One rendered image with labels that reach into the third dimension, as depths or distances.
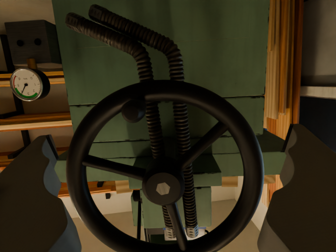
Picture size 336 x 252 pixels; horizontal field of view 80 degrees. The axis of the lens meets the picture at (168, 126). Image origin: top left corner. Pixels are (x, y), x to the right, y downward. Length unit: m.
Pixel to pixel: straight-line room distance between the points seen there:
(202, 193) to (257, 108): 0.22
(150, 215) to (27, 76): 0.36
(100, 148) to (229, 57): 0.35
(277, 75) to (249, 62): 1.46
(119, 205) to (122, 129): 3.11
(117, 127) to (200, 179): 0.22
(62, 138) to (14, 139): 0.63
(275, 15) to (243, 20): 1.48
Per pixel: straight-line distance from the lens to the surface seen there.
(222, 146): 0.49
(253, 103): 0.49
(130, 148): 0.49
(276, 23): 1.95
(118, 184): 0.55
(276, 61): 1.92
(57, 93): 3.19
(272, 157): 0.53
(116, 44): 0.35
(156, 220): 0.45
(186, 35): 0.46
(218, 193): 3.68
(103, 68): 0.47
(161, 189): 0.29
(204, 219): 0.45
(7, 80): 2.89
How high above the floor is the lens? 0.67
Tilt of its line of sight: 13 degrees up
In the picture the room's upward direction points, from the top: 177 degrees clockwise
